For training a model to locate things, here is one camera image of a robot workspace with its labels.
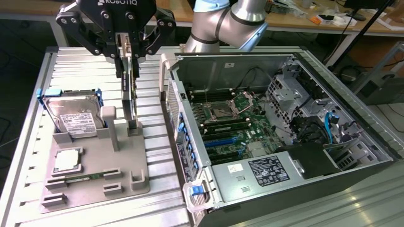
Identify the open black PC case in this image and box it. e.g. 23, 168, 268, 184
159, 46, 402, 227

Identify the long black expansion slot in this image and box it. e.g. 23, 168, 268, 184
208, 150, 239, 158
202, 132, 234, 140
211, 155, 243, 164

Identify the dark grey floor cabinet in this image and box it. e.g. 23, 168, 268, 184
355, 70, 404, 106

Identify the black monitor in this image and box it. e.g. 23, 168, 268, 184
343, 0, 395, 9

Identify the grey wire bundle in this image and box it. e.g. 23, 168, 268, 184
339, 120, 364, 144

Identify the bare green RAM stick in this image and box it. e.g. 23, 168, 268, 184
64, 174, 106, 184

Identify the grey power supply unit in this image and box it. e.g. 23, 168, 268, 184
211, 151, 306, 204

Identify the green Dell motherboard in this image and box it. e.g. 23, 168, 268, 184
190, 91, 280, 166

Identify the green GPU card black cooler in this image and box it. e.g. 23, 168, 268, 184
120, 34, 140, 130

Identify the black RAM slot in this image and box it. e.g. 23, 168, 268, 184
190, 91, 235, 97
200, 119, 251, 126
202, 117, 250, 123
191, 96, 238, 103
188, 88, 234, 95
191, 94, 236, 100

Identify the wooden desk white frame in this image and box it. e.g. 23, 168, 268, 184
267, 0, 404, 68
0, 0, 195, 48

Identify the grey printed parts rack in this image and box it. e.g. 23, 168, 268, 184
38, 105, 152, 215

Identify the silver disk bay cage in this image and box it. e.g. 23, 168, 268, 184
264, 60, 320, 119

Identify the silver CPU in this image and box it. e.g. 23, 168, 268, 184
52, 149, 83, 171

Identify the blue wire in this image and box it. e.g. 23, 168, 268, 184
322, 110, 340, 145

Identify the hard disk blue caddy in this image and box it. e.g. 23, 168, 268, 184
36, 87, 107, 139

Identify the CPU socket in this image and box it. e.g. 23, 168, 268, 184
207, 103, 236, 122

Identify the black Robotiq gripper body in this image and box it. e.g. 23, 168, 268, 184
75, 0, 158, 45

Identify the black looped wire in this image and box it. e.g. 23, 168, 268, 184
238, 67, 274, 93

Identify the black tripod pole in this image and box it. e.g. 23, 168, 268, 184
324, 0, 398, 66

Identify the blue expansion slot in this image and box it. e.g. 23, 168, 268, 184
204, 139, 238, 147

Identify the silver socket cover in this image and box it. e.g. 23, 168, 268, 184
228, 91, 255, 113

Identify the RAM stick with label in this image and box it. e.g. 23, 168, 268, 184
202, 122, 250, 133

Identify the black plastic shroud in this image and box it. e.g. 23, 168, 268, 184
274, 144, 343, 181

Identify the silver chipset heatsink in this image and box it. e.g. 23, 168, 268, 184
246, 142, 267, 157

